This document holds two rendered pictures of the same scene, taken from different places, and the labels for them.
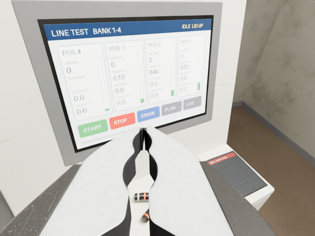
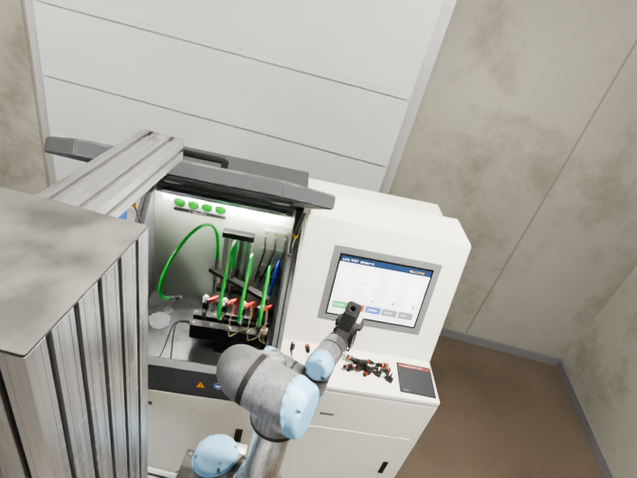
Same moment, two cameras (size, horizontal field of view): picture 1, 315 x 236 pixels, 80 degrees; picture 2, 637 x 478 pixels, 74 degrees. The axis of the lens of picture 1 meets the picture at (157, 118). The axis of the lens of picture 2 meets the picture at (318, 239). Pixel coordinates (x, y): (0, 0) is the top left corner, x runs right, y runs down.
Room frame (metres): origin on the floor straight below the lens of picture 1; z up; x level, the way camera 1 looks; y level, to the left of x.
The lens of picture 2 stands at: (-1.02, -0.26, 2.39)
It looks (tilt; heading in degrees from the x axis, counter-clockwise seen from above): 33 degrees down; 23
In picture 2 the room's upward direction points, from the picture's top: 15 degrees clockwise
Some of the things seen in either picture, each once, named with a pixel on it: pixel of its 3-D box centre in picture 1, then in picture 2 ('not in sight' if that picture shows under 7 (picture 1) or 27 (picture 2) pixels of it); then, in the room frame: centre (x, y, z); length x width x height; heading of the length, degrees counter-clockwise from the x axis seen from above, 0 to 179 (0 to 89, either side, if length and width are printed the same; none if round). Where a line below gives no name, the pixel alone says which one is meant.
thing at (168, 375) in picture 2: not in sight; (188, 377); (-0.17, 0.51, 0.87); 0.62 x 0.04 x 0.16; 121
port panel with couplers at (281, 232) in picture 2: not in sight; (271, 253); (0.39, 0.57, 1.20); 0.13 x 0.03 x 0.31; 121
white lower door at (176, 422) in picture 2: not in sight; (182, 439); (-0.18, 0.51, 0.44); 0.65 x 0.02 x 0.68; 121
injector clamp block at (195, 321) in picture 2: not in sight; (228, 334); (0.10, 0.53, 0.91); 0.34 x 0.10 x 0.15; 121
